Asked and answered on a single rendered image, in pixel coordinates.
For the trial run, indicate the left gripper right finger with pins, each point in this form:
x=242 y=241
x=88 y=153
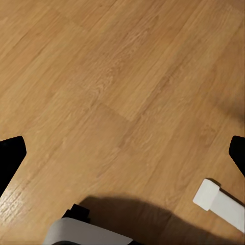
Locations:
x=237 y=152

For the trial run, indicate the desk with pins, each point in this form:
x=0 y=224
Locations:
x=209 y=197

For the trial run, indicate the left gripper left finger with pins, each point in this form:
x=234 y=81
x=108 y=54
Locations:
x=12 y=153

